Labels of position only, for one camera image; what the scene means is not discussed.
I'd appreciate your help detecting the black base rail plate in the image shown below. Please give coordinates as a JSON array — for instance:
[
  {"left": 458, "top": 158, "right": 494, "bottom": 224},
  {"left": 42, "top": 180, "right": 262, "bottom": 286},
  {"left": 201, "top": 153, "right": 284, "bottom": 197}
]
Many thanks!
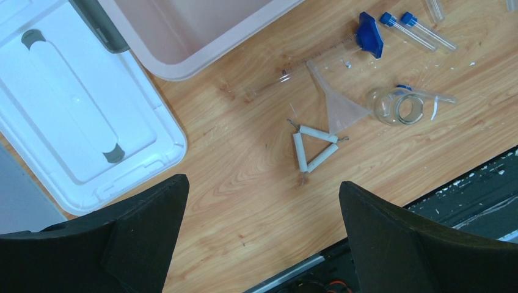
[{"left": 252, "top": 148, "right": 517, "bottom": 292}]

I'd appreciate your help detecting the blue capped tube left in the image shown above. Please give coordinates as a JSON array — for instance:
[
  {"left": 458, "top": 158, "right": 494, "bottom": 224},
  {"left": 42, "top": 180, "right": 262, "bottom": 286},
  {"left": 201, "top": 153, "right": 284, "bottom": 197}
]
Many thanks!
[{"left": 379, "top": 12, "right": 437, "bottom": 52}]

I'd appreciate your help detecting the pink plastic bin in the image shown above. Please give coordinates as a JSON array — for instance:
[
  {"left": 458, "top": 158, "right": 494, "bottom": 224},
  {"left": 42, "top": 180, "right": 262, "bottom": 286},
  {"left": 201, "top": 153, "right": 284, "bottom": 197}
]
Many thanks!
[{"left": 71, "top": 1, "right": 300, "bottom": 81}]

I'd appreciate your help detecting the blue capped tube middle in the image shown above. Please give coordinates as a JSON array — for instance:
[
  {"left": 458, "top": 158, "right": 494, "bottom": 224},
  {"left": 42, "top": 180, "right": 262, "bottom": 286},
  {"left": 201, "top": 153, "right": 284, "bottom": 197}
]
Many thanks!
[{"left": 400, "top": 12, "right": 458, "bottom": 52}]

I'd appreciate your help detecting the white bin lid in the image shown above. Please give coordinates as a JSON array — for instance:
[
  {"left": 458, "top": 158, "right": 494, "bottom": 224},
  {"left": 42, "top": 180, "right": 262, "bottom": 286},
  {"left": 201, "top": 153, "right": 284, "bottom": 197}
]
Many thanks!
[{"left": 1, "top": 1, "right": 188, "bottom": 215}]

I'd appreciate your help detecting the white clay triangle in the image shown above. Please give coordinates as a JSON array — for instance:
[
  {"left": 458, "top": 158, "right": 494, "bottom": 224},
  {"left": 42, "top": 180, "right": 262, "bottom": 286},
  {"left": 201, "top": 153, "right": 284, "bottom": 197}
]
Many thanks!
[{"left": 287, "top": 118, "right": 349, "bottom": 186}]

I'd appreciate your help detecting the small glass beaker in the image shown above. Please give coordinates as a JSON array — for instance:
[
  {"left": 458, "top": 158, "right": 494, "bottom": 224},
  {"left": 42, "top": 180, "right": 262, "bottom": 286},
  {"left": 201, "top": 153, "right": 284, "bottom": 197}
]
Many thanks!
[{"left": 366, "top": 87, "right": 425, "bottom": 126}]

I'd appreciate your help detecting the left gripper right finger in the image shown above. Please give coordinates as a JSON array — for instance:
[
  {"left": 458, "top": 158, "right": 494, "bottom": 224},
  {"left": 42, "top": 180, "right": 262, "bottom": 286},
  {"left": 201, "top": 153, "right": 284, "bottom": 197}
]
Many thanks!
[{"left": 339, "top": 181, "right": 517, "bottom": 292}]

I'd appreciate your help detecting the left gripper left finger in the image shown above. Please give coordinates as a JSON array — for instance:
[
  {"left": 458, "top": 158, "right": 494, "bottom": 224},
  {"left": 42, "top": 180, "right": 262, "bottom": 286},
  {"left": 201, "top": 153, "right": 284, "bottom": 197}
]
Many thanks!
[{"left": 1, "top": 174, "right": 189, "bottom": 292}]

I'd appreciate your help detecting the blue capped tube long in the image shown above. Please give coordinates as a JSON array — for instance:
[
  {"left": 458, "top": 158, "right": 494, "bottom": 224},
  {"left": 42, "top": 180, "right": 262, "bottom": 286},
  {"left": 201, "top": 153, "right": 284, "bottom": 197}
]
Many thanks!
[{"left": 425, "top": 0, "right": 445, "bottom": 23}]

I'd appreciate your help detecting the clear plastic funnel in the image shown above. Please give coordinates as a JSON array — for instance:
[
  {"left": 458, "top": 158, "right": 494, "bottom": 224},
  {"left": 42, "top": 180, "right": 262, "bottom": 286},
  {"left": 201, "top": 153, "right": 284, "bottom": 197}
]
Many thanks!
[{"left": 306, "top": 60, "right": 371, "bottom": 134}]

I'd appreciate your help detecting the blue capped tube front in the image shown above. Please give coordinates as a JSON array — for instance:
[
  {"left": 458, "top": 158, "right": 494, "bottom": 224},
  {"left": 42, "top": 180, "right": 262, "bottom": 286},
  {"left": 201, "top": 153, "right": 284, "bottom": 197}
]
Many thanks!
[{"left": 396, "top": 84, "right": 458, "bottom": 121}]

